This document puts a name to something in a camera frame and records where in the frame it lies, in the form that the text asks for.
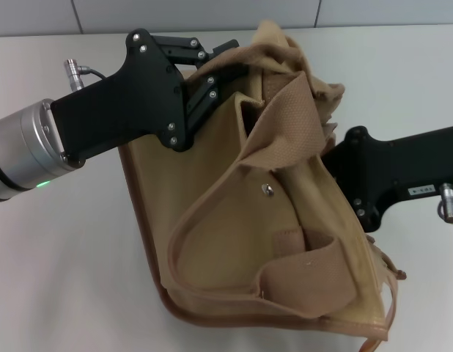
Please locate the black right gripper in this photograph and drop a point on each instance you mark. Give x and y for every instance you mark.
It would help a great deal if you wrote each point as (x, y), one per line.
(387, 165)

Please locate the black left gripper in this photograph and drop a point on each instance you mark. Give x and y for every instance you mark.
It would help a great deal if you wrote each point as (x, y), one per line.
(138, 102)

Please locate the khaki canvas food bag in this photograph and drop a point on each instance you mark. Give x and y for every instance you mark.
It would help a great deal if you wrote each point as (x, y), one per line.
(226, 205)

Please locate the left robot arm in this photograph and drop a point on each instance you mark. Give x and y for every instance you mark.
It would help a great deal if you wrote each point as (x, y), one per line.
(25, 150)

